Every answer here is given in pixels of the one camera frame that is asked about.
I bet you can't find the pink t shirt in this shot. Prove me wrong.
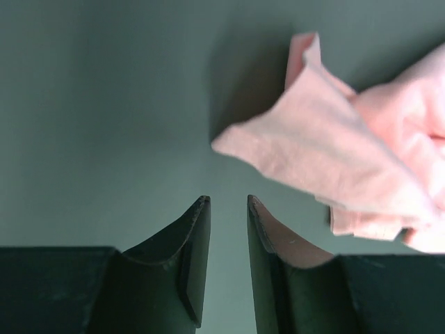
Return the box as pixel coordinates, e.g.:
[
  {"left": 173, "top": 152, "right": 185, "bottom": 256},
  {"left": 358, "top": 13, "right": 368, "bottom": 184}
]
[{"left": 211, "top": 33, "right": 444, "bottom": 253}]

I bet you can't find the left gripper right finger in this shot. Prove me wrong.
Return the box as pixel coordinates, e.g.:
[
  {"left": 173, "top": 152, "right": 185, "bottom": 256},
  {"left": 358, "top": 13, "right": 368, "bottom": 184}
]
[{"left": 247, "top": 195, "right": 362, "bottom": 333}]

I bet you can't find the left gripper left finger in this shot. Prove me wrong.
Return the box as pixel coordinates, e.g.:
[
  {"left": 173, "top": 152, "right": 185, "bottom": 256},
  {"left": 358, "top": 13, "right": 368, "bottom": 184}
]
[{"left": 90, "top": 196, "right": 211, "bottom": 333}]

